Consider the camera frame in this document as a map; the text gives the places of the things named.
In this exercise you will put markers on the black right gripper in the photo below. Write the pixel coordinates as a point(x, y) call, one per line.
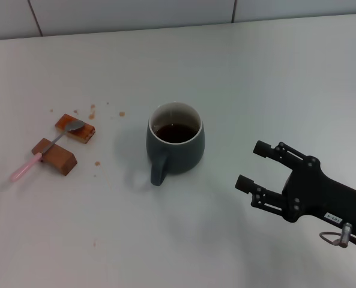
point(321, 192)

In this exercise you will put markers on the grey ceramic cup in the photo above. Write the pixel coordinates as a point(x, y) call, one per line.
point(180, 159)

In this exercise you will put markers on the dark coffee liquid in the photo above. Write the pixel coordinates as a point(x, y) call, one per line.
point(174, 135)

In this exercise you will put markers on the notched dark wooden block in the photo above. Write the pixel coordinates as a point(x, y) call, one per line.
point(60, 159)

